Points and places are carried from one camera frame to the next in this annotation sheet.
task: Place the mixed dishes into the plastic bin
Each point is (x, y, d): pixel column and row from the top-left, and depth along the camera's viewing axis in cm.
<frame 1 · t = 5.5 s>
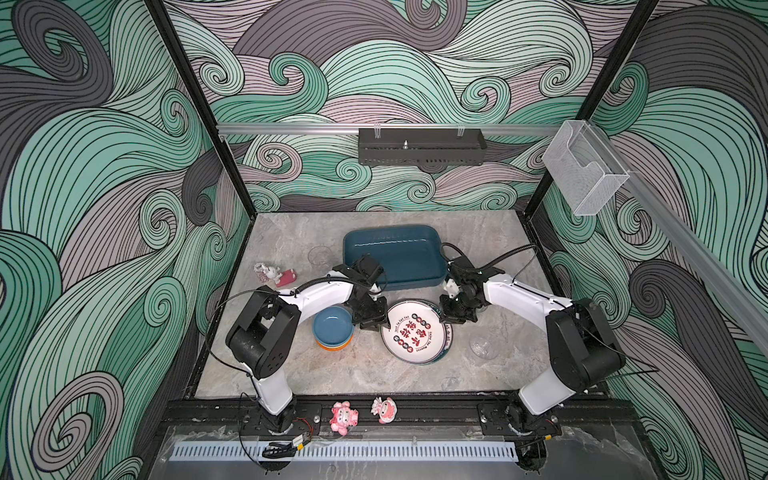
left hand: (388, 325, 84), fingers open
right hand: (441, 319, 88), fingers closed
teal plastic bin: (409, 255, 107), point 3 cm above the table
white plate red characters: (417, 332, 87), point 3 cm above the table
white plate dark green rim: (449, 334, 87), point 3 cm above the table
orange shallow bowl: (334, 348, 83), point 5 cm above the table
clear plastic cup near: (484, 345, 83), point 5 cm above the table
clear cup left rear: (319, 255, 105), point 4 cm above the table

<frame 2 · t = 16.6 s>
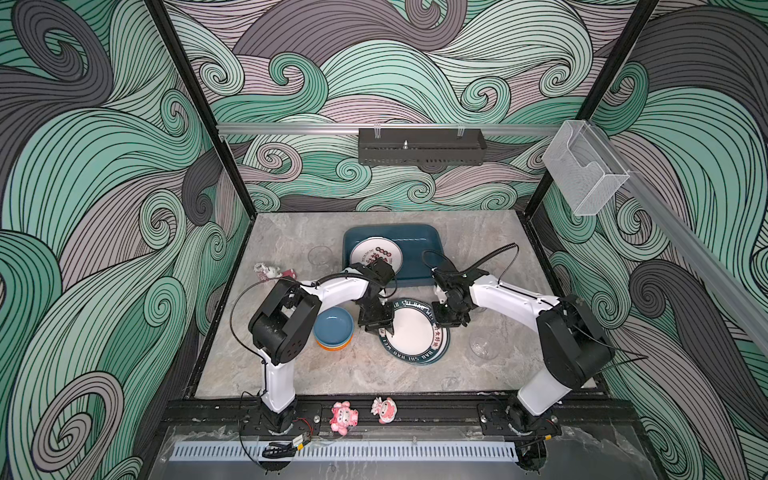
left hand: (391, 331, 85), fingers open
right hand: (438, 324, 88), fingers closed
white plate red characters: (369, 249, 109), point 2 cm above the table
the other named things where they were.

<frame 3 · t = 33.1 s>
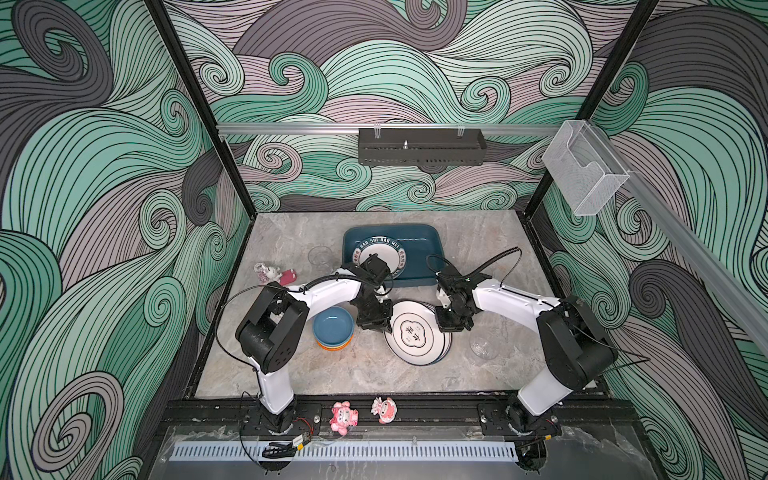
left hand: (392, 329, 84), fingers closed
right hand: (441, 329, 88), fingers closed
white plate dark green rim: (386, 247, 109), point 2 cm above the table
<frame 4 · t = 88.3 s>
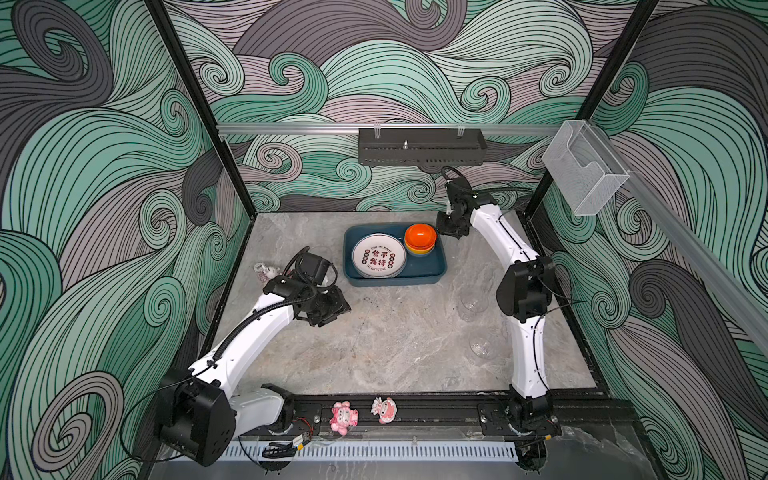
left hand: (347, 308, 79), fingers open
right hand: (442, 229, 97), fingers open
orange shallow bowl: (420, 236, 108), point 6 cm above the table
white plate red green circles: (379, 255, 106), point 3 cm above the table
yellow shallow bowl: (420, 253, 106), point 4 cm above the table
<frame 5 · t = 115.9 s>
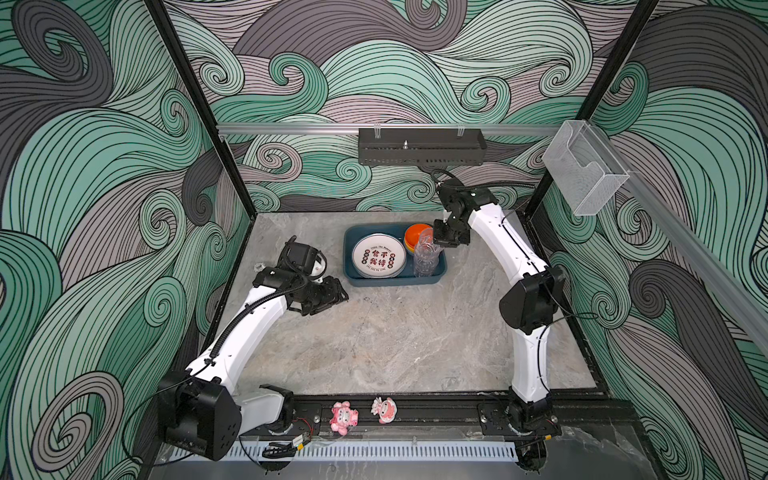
left hand: (341, 297, 79), fingers open
right hand: (441, 242, 88), fingers closed
